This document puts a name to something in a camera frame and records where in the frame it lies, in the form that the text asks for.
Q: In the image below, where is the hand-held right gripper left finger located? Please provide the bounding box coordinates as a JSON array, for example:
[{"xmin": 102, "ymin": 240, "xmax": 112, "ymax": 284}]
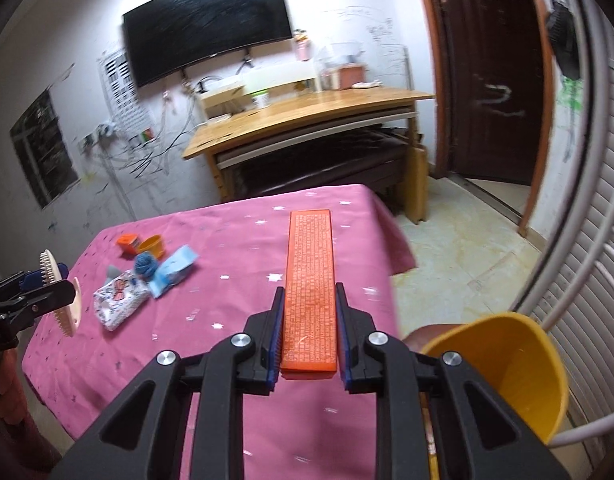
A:
[{"xmin": 50, "ymin": 287, "xmax": 286, "ymax": 480}]

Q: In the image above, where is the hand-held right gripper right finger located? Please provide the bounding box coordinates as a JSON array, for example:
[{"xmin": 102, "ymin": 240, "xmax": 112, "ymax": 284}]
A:
[{"xmin": 334, "ymin": 282, "xmax": 572, "ymax": 480}]

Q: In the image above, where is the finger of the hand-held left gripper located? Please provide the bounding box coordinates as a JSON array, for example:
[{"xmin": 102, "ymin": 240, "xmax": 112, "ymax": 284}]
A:
[
  {"xmin": 0, "ymin": 280, "xmax": 76, "ymax": 351},
  {"xmin": 0, "ymin": 264, "xmax": 69, "ymax": 305}
]

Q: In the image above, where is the round beige brush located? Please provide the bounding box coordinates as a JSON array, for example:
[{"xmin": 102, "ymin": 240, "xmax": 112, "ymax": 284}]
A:
[{"xmin": 38, "ymin": 249, "xmax": 83, "ymax": 337}]

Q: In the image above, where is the long orange box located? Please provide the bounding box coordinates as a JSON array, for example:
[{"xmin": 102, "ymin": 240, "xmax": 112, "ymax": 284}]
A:
[{"xmin": 279, "ymin": 209, "xmax": 339, "ymax": 374}]

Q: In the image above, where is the printed white tissue pack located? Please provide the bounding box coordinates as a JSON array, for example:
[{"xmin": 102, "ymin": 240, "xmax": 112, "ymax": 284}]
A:
[{"xmin": 92, "ymin": 269, "xmax": 151, "ymax": 332}]

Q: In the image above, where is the blue yarn ball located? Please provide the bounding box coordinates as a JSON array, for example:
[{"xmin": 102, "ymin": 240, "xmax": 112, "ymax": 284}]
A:
[{"xmin": 134, "ymin": 252, "xmax": 161, "ymax": 279}]

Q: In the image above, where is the yellow-orange cup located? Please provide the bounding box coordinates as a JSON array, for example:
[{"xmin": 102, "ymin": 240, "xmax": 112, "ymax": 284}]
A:
[{"xmin": 137, "ymin": 234, "xmax": 165, "ymax": 260}]

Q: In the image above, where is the light blue packet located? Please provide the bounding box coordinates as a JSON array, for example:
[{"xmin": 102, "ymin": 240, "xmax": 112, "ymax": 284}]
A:
[{"xmin": 147, "ymin": 245, "xmax": 199, "ymax": 301}]

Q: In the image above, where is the yellow plastic bin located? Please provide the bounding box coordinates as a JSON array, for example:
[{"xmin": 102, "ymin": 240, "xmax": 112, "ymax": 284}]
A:
[{"xmin": 420, "ymin": 312, "xmax": 570, "ymax": 445}]

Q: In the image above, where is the white metal chair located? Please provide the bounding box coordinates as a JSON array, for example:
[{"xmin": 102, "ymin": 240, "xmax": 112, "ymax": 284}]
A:
[{"xmin": 404, "ymin": 160, "xmax": 614, "ymax": 448}]

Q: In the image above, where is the pink star-print tablecloth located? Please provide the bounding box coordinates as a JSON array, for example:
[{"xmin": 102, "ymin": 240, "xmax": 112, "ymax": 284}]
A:
[{"xmin": 17, "ymin": 184, "xmax": 418, "ymax": 480}]

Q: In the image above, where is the eye chart poster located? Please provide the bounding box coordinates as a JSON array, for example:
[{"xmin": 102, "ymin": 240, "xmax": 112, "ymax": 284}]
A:
[{"xmin": 97, "ymin": 46, "xmax": 154, "ymax": 137}]

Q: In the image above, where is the wooden desk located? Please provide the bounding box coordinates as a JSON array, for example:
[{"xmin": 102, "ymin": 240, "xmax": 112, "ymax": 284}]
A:
[{"xmin": 182, "ymin": 87, "xmax": 435, "ymax": 225}]

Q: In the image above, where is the wooden desk shelf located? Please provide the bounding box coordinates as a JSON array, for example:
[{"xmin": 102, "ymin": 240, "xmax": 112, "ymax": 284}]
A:
[{"xmin": 199, "ymin": 85, "xmax": 245, "ymax": 116}]

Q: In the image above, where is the white louvered door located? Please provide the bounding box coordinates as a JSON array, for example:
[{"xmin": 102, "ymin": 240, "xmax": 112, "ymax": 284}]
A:
[{"xmin": 524, "ymin": 57, "xmax": 614, "ymax": 441}]

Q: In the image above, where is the salmon storage box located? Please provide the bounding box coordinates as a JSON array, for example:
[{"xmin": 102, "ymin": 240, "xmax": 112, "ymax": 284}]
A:
[{"xmin": 332, "ymin": 65, "xmax": 368, "ymax": 91}]

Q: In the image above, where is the dark brown door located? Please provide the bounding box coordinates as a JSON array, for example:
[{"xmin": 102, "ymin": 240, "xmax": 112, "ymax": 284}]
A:
[
  {"xmin": 427, "ymin": 0, "xmax": 550, "ymax": 187},
  {"xmin": 412, "ymin": 0, "xmax": 558, "ymax": 238}
]

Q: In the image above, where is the clear plastic box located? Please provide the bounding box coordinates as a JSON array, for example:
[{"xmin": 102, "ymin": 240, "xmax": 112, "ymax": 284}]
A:
[{"xmin": 317, "ymin": 42, "xmax": 365, "ymax": 73}]

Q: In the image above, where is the black hanging bag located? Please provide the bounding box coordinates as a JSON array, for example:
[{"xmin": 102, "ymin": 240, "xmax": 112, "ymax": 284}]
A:
[{"xmin": 544, "ymin": 2, "xmax": 585, "ymax": 80}]

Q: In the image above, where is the wall niche with shelves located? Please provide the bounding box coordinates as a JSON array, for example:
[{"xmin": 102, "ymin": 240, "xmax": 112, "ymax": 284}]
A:
[{"xmin": 9, "ymin": 89, "xmax": 81, "ymax": 210}]

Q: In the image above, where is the bundle of wall cables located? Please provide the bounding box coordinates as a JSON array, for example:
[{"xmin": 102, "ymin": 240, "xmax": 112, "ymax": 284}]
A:
[{"xmin": 84, "ymin": 72, "xmax": 253, "ymax": 221}]

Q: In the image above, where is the black wall television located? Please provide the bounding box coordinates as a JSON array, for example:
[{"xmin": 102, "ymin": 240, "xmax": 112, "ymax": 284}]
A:
[{"xmin": 122, "ymin": 0, "xmax": 294, "ymax": 88}]

